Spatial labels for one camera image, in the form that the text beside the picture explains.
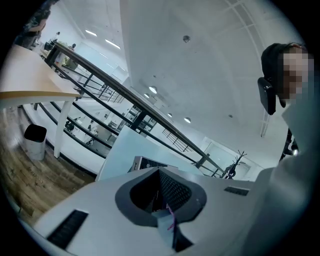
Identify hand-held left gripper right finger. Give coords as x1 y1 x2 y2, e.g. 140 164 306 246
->
158 167 256 256

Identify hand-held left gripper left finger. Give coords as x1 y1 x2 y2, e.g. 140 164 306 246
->
32 167 176 256

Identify black keypad device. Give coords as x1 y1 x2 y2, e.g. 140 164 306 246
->
128 155 180 174

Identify black coat rack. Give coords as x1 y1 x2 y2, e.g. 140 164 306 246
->
221 149 247 180

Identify light blue table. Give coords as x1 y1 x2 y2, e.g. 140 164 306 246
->
96 124 204 182

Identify grey trash bin black liner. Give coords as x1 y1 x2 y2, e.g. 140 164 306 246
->
23 124 48 161

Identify black metal railing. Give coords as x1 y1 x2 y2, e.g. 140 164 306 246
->
46 41 227 179

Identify wooden table white legs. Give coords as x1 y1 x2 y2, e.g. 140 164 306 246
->
0 43 82 160

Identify person's head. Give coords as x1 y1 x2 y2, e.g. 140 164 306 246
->
282 46 316 107

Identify black head camera mount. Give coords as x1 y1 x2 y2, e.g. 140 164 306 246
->
257 76 278 116

